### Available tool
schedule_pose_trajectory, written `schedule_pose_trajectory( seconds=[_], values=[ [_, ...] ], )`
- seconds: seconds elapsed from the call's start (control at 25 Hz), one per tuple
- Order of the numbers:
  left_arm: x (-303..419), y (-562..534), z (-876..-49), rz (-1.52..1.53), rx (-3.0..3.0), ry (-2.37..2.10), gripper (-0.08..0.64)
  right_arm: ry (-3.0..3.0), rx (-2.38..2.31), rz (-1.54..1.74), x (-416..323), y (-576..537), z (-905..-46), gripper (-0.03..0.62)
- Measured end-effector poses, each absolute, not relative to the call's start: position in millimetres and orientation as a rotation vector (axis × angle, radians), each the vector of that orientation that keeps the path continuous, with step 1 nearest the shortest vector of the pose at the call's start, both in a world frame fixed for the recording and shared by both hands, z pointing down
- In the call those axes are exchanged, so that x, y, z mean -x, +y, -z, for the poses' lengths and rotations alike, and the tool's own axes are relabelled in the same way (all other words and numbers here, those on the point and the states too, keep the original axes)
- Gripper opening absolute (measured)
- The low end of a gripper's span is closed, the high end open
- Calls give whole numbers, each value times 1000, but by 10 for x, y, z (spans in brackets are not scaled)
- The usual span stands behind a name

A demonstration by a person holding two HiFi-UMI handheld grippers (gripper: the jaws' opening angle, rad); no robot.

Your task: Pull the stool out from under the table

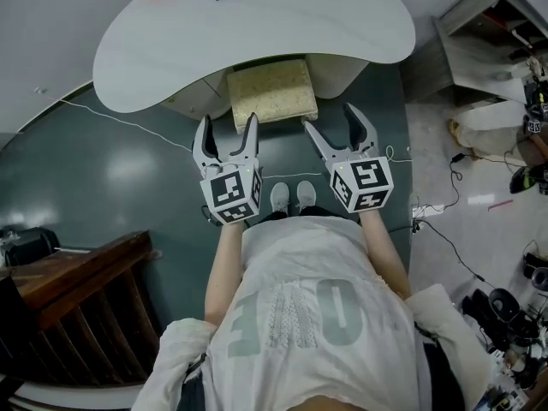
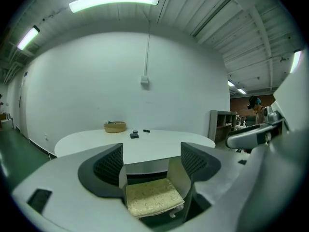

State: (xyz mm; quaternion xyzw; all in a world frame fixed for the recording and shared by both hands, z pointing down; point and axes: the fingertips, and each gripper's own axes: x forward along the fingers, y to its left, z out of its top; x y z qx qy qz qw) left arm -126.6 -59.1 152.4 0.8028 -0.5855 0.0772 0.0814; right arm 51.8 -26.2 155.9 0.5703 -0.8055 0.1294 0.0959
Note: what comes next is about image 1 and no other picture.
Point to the grey shelf cabinet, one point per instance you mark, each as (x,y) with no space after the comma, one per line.
(471,58)

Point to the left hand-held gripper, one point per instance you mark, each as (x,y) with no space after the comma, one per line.
(227,191)

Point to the person's right forearm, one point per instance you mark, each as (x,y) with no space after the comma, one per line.
(381,246)

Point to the black bag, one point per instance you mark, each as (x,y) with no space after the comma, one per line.
(30,246)

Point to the person's left grey shoe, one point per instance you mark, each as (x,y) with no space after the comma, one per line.
(280,197)

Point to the person's grey shoe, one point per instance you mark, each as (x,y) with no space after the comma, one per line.
(280,197)
(306,195)

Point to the brown wooden staircase railing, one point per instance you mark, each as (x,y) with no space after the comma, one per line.
(64,281)

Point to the person's black trousers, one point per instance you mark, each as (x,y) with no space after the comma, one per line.
(317,211)

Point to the thin red stick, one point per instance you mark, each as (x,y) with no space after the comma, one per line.
(500,204)

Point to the person's white shirt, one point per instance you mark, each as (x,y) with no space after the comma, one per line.
(299,272)

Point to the pile of black devices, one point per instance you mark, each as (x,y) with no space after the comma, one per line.
(501,306)

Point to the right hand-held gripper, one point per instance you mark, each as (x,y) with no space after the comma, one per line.
(364,182)

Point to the beige upholstered stool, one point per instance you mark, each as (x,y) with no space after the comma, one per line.
(269,88)

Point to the white power strip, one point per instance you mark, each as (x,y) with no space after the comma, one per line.
(428,212)

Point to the person's left forearm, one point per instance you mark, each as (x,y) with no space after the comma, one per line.
(224,263)

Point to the white curved table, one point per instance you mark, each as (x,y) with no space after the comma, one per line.
(257,24)

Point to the person's right grey shoe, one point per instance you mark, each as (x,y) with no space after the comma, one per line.
(306,195)

